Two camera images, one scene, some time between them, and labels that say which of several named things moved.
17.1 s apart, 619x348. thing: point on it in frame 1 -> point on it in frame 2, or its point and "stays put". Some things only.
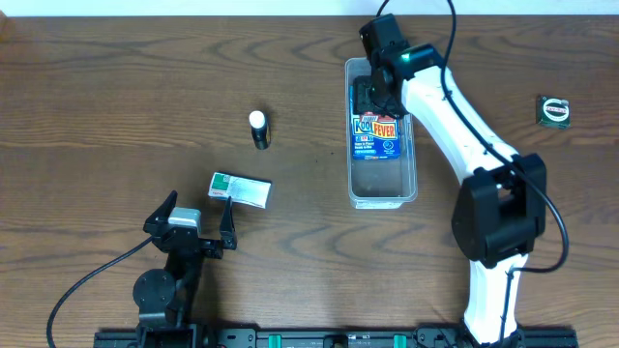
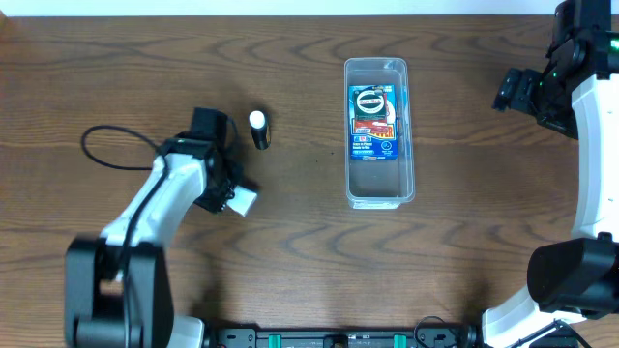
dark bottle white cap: [260, 129] stays put
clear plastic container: [375, 184] stays put
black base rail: [327, 337] stays put
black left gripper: [214, 249] -> [221, 194]
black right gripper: [362, 97] -> [525, 100]
